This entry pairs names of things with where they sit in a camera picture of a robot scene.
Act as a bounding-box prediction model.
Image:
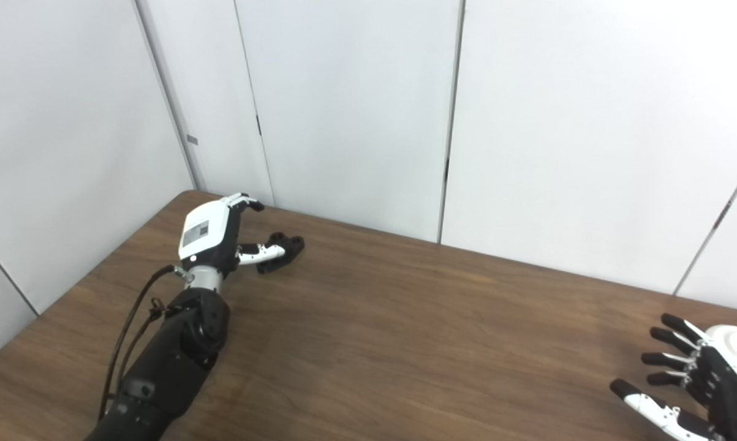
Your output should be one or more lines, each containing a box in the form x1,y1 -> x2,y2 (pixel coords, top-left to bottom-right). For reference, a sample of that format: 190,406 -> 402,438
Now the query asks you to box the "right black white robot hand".
610,314 -> 737,441

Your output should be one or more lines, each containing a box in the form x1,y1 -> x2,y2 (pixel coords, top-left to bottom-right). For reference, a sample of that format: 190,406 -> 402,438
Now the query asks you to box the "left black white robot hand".
178,193 -> 287,274

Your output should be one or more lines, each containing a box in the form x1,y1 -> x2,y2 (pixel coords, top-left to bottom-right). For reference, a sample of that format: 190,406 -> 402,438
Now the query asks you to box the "black flanged holder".
257,232 -> 305,274

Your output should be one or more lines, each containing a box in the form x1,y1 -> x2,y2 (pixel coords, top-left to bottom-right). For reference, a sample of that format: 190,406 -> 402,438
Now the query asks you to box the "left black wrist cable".
97,265 -> 194,423

